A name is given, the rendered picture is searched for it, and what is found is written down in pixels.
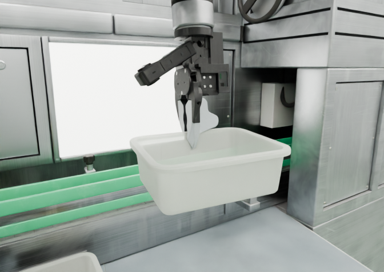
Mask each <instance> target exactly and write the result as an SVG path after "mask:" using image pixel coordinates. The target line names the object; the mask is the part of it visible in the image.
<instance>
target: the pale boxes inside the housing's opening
mask: <svg viewBox="0 0 384 272"><path fill-rule="evenodd" d="M283 87H284V93H285V101H286V102H287V103H293V102H295V89H296V82H284V83H279V82H272V83H262V99H261V122H260V125H261V126H264V127H269V128H277V127H284V126H291V125H293V120H294V107H285V106H284V105H283V104H282V102H281V90H282V88H283Z"/></svg>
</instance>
